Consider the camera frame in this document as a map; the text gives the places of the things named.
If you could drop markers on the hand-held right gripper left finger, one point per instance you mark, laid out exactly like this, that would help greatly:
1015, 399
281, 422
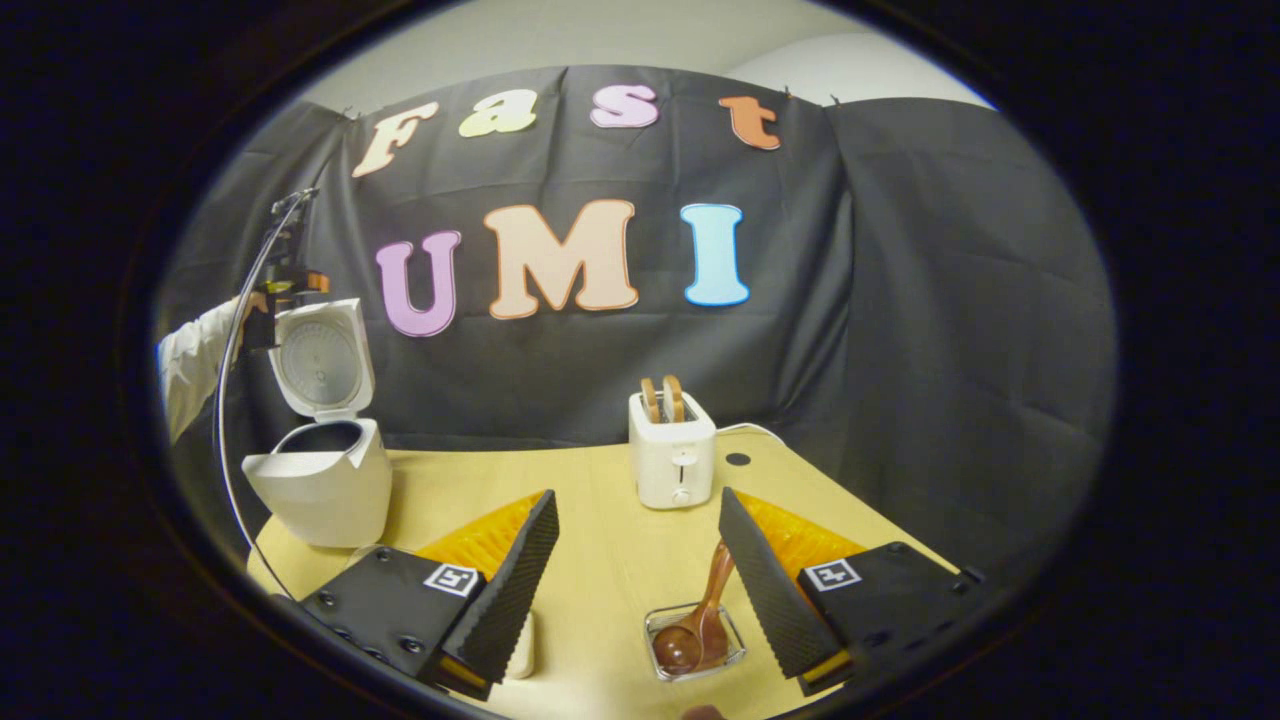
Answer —
505, 600

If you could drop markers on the clear ribbed chopstick holder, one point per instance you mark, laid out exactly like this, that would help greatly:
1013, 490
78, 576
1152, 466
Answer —
735, 640

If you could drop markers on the white toaster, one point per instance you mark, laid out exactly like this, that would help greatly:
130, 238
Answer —
672, 460

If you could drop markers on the white rice cooker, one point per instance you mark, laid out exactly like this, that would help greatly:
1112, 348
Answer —
320, 490

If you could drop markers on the brown wooden spoon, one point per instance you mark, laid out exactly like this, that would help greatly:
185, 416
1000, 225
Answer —
685, 645

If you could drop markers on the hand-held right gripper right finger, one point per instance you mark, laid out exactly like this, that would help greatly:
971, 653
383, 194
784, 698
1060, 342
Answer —
770, 600

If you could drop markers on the toasted bread slice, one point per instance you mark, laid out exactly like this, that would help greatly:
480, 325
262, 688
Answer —
674, 396
651, 398

